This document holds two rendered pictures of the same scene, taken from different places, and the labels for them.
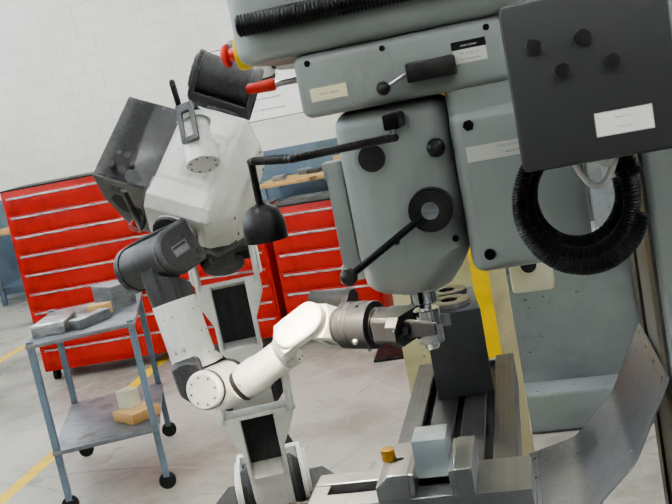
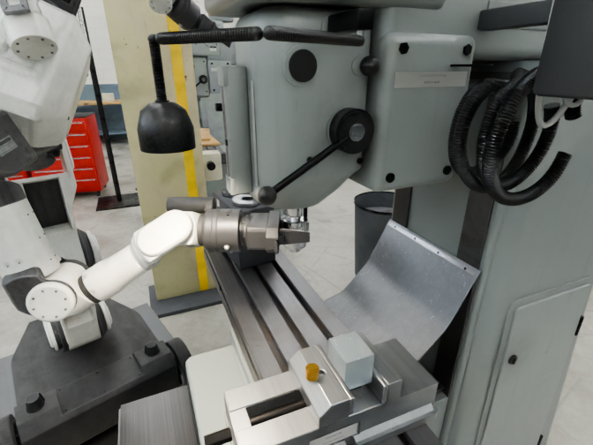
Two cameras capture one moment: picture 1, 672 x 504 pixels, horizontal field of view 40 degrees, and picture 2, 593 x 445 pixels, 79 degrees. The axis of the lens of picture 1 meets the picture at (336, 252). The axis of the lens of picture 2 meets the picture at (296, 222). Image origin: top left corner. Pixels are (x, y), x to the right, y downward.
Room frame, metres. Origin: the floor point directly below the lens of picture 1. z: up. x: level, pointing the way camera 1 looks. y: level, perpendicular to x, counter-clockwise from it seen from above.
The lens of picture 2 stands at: (1.02, 0.25, 1.55)
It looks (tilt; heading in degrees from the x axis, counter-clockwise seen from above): 23 degrees down; 325
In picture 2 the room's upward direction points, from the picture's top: straight up
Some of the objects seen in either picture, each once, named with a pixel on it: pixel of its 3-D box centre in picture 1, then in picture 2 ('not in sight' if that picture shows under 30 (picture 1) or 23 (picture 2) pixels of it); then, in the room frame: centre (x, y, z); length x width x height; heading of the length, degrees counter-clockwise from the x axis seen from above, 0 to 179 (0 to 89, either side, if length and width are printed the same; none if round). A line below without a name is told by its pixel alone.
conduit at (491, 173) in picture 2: (575, 196); (493, 132); (1.32, -0.36, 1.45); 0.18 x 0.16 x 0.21; 78
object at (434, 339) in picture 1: (429, 327); (295, 234); (1.57, -0.14, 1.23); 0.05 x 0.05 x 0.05
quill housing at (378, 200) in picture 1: (407, 195); (296, 114); (1.57, -0.14, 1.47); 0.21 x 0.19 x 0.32; 168
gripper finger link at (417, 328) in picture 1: (419, 329); (294, 237); (1.54, -0.12, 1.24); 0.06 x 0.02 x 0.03; 54
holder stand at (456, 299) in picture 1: (455, 337); (243, 223); (1.99, -0.22, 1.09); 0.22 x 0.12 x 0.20; 174
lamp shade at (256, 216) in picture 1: (263, 221); (165, 124); (1.52, 0.11, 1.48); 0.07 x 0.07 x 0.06
